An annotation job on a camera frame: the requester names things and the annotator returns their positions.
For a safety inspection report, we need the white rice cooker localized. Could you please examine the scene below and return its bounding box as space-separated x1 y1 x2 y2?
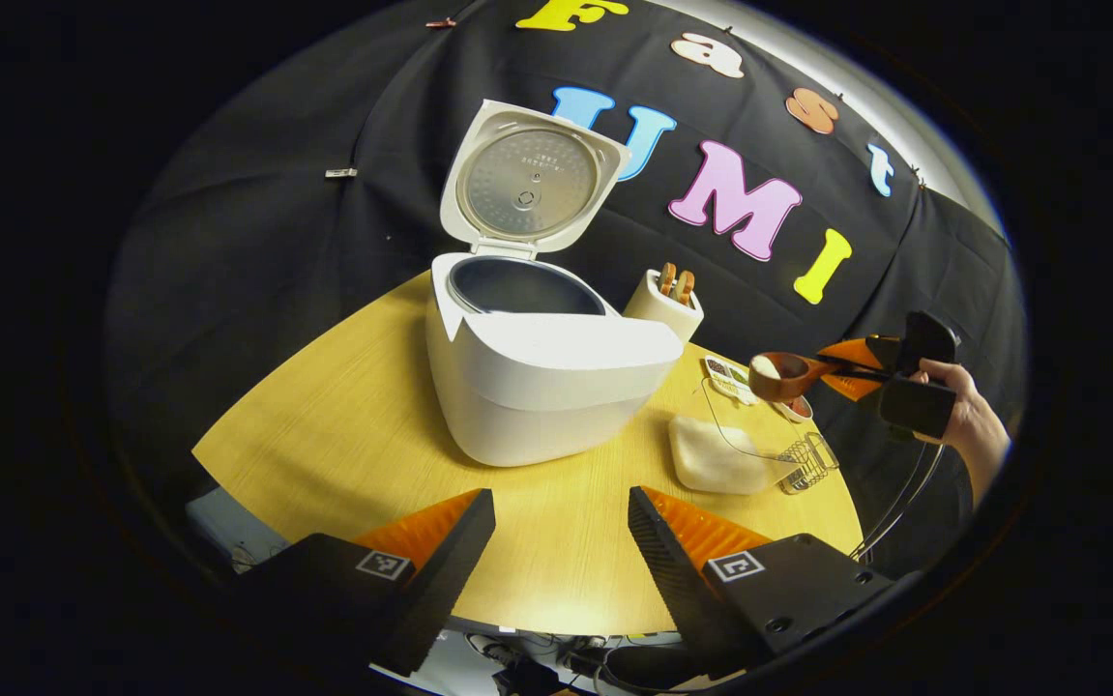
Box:
425 100 685 469

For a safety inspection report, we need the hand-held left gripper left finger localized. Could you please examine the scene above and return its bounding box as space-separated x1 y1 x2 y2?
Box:
237 488 497 678

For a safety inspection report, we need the white divided grain dish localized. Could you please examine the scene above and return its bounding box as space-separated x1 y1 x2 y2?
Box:
704 356 760 405

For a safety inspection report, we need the metal wire chopstick holder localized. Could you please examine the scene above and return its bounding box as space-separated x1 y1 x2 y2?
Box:
776 432 839 495

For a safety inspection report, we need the brown wooden spoon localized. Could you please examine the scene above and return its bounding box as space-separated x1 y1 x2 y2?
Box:
747 352 891 404

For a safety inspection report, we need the bundle of black cables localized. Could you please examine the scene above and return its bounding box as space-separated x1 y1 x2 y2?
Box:
440 626 702 696

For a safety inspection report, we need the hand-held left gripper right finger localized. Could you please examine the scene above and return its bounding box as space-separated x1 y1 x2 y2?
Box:
628 486 895 681

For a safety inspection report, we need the pale grey box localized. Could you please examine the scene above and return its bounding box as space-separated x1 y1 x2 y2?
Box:
184 486 291 576

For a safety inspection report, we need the white toaster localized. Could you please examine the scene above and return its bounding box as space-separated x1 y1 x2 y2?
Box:
623 263 705 344

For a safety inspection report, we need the clear box of rice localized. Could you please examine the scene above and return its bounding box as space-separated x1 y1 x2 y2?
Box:
668 377 808 496

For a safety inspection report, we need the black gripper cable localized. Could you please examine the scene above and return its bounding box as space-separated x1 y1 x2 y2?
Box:
851 440 944 562

